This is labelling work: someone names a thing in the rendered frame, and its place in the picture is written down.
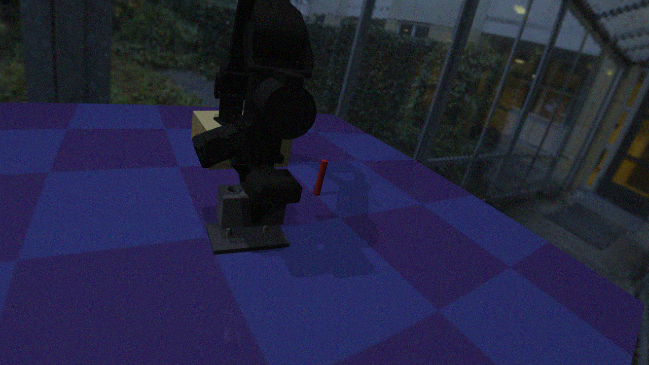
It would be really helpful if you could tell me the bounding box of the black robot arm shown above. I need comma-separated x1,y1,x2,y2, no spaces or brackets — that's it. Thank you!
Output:
192,0,317,168

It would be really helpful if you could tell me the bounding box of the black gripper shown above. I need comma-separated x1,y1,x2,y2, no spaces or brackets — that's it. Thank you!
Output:
229,111,302,223

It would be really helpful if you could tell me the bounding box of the red peg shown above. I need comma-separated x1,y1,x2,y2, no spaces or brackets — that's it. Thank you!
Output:
313,159,328,196

